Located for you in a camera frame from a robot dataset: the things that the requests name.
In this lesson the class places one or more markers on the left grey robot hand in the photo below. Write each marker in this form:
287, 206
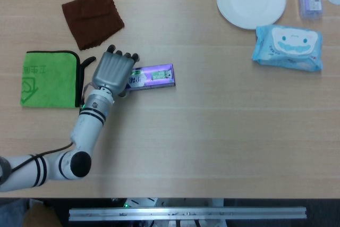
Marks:
114, 71

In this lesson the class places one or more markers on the purple toothpaste box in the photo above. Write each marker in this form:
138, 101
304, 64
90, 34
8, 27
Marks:
155, 76

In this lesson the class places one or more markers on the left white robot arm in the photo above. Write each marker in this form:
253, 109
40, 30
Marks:
63, 144

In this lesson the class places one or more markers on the small purple clear box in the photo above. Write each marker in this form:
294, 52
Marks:
312, 3

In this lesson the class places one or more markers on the brown cloth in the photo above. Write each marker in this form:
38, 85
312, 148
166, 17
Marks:
91, 19

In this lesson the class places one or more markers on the green microfibre towel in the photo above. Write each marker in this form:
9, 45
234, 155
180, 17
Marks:
50, 79

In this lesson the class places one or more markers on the blue wet wipes pack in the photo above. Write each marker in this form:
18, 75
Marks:
288, 47

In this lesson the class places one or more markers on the aluminium profile rail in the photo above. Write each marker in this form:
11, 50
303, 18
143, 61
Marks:
187, 213

